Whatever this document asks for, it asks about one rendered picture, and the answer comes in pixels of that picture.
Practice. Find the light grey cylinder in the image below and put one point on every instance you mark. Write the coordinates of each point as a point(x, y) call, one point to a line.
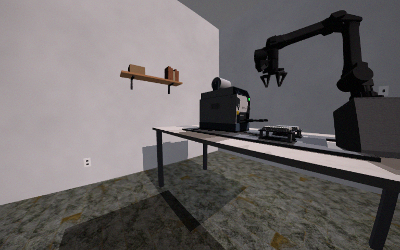
point(222, 83)

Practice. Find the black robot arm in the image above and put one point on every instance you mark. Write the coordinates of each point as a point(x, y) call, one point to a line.
point(356, 77)

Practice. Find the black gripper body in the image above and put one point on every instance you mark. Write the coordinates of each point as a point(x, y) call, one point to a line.
point(273, 71)

